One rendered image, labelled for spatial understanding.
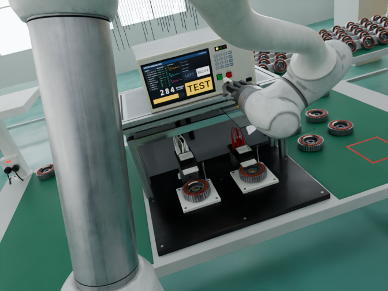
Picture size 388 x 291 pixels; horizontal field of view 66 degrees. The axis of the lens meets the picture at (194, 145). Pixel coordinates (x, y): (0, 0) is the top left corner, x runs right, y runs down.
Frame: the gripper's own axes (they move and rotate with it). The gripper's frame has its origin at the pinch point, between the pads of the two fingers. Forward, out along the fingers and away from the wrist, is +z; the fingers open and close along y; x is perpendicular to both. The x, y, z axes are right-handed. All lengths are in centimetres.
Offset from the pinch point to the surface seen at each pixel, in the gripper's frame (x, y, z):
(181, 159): -26.0, -22.7, 2.9
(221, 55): 7.9, 1.8, 9.5
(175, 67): 7.9, -15.9, 9.4
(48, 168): -41, -93, 62
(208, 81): -0.3, -4.9, 9.5
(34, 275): -43, -83, -15
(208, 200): -39.9, -17.5, -9.6
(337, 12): -44, 275, 315
